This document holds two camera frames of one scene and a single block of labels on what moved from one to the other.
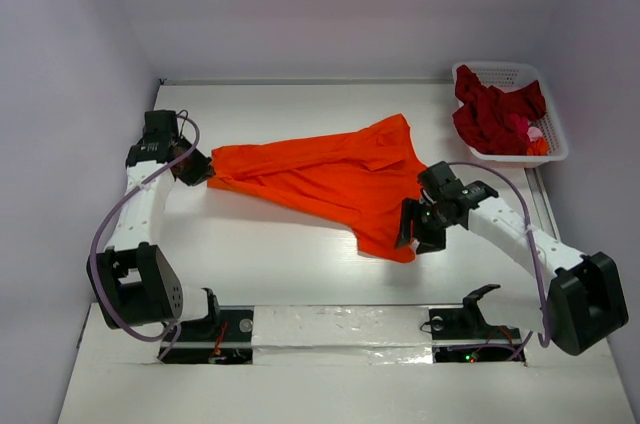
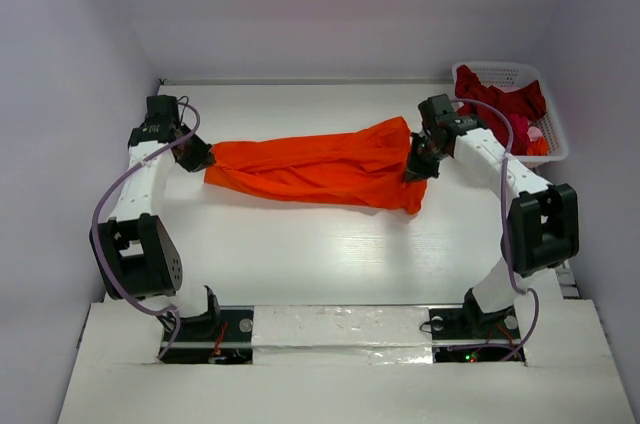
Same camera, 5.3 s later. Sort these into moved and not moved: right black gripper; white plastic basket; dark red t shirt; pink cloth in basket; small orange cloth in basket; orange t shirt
Moved: orange t shirt; right black gripper
Not moved: white plastic basket; pink cloth in basket; small orange cloth in basket; dark red t shirt
